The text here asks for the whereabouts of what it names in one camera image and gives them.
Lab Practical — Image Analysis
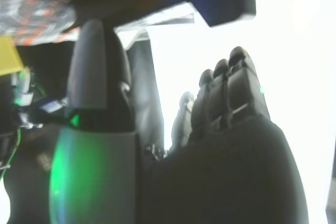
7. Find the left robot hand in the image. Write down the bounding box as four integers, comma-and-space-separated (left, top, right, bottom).
49, 20, 310, 224

